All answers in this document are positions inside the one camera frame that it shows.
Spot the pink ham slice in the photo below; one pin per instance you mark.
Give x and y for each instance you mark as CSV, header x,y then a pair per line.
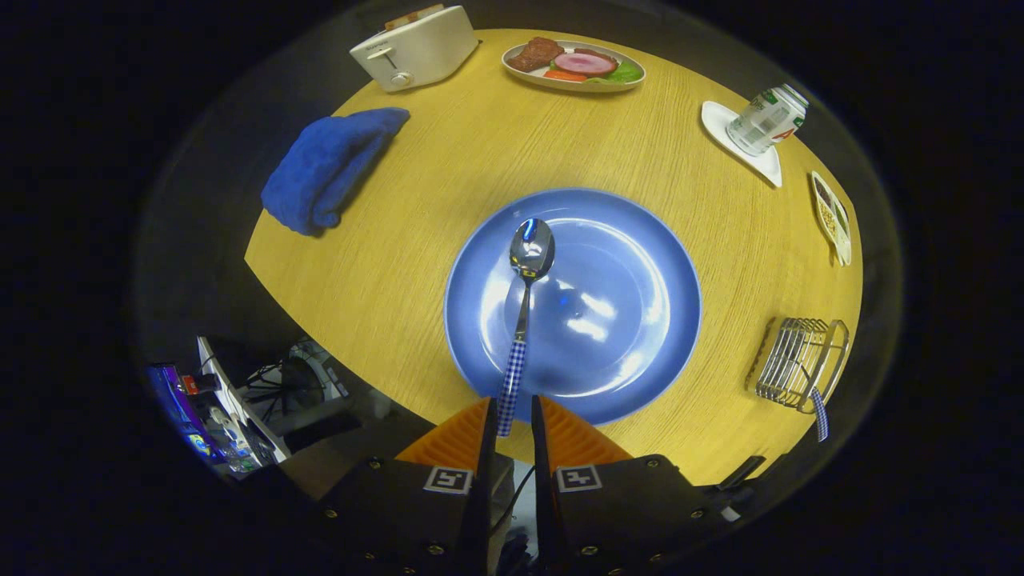
x,y
586,63

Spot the white square coaster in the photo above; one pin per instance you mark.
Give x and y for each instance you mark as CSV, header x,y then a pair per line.
x,y
724,128

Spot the orange carrot slice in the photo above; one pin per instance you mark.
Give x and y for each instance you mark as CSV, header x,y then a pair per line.
x,y
566,76

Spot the green lettuce leaf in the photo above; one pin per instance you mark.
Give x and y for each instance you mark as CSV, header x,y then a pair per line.
x,y
626,73

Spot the blue round plate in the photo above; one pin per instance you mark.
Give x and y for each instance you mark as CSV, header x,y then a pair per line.
x,y
624,304

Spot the toasted bread slice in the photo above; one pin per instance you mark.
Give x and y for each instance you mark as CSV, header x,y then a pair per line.
x,y
412,16

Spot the blue folded cloth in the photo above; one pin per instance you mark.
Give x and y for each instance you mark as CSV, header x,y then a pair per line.
x,y
328,168

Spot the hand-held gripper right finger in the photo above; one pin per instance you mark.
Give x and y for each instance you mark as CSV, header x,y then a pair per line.
x,y
624,520

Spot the white divided dish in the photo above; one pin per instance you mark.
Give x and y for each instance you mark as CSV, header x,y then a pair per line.
x,y
832,220

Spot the grey oval food plate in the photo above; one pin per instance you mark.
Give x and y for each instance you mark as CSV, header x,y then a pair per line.
x,y
576,84

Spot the white toaster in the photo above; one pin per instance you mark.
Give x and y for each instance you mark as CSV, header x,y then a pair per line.
x,y
416,52

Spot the white drink bottle green cap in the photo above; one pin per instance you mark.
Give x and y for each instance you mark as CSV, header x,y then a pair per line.
x,y
764,120

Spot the brown meat slice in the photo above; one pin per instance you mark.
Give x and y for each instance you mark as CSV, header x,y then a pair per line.
x,y
534,54

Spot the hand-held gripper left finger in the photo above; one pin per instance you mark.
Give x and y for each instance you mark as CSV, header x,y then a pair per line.
x,y
400,520

